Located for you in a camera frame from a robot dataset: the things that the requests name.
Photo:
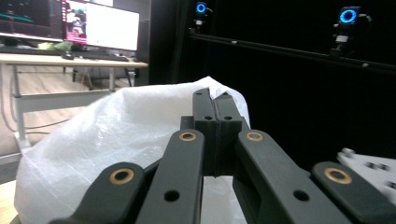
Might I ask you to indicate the white-framed desk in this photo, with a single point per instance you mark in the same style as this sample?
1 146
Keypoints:
62 99

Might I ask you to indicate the black keyboard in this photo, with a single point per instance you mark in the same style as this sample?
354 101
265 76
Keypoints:
102 57

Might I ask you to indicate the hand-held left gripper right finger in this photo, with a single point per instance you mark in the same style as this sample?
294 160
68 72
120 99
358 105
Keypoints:
227 124

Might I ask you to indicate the bright-screen monitor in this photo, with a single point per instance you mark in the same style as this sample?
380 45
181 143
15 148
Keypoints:
109 28

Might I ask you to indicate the green cloth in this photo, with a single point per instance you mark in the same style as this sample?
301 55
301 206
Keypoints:
57 46

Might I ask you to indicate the black mounting rail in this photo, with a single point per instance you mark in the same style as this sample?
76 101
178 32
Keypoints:
280 51

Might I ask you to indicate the black computer mouse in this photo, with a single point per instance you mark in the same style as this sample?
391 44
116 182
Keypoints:
67 56

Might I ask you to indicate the black computer tower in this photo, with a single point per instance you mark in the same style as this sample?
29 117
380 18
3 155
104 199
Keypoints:
144 40

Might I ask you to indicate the white plastic bag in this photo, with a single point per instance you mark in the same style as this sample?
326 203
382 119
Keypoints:
109 140

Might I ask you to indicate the dark-screen monitor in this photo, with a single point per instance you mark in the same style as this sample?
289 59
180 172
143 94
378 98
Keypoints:
31 18

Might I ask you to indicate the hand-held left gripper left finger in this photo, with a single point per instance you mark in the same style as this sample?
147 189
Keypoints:
205 124

